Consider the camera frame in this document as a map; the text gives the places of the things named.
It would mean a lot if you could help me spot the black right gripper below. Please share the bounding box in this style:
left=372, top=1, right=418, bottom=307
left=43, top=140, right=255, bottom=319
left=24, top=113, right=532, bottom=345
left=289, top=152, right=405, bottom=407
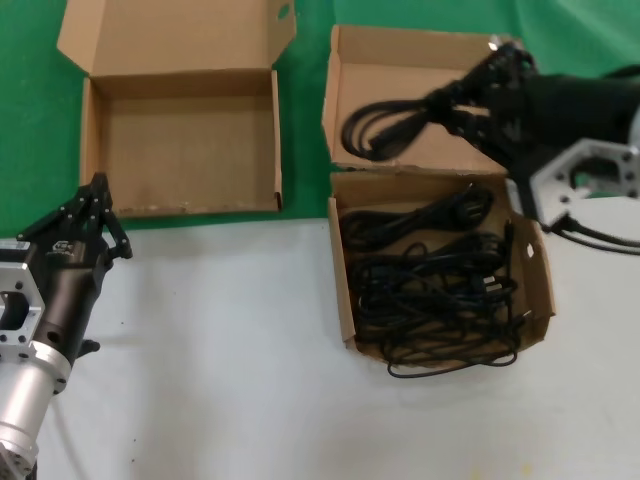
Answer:
left=443, top=39, right=640, bottom=222

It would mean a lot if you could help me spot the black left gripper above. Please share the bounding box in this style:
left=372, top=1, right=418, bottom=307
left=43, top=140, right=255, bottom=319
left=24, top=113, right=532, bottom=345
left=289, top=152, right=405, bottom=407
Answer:
left=16, top=171, right=135, bottom=364

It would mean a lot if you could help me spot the black power cord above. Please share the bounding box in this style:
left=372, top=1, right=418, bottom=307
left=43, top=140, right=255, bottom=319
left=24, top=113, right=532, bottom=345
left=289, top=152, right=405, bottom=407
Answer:
left=339, top=183, right=496, bottom=243
left=341, top=33, right=506, bottom=163

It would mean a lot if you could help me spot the open cardboard box torn lid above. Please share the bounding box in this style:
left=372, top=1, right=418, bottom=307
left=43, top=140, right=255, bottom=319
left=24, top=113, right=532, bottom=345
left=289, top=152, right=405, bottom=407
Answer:
left=319, top=23, right=557, bottom=362

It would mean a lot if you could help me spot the open cardboard box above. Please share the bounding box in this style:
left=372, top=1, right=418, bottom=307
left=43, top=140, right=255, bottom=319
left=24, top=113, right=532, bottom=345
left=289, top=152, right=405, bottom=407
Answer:
left=56, top=0, right=298, bottom=219

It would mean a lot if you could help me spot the green table cloth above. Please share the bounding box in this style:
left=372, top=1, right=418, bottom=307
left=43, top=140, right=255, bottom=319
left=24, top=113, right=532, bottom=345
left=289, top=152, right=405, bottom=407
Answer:
left=0, top=0, right=640, bottom=239

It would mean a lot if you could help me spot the tangled black cables pile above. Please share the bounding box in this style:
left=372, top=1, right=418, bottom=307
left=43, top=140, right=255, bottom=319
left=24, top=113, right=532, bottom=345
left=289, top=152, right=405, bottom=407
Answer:
left=348, top=219, right=531, bottom=380

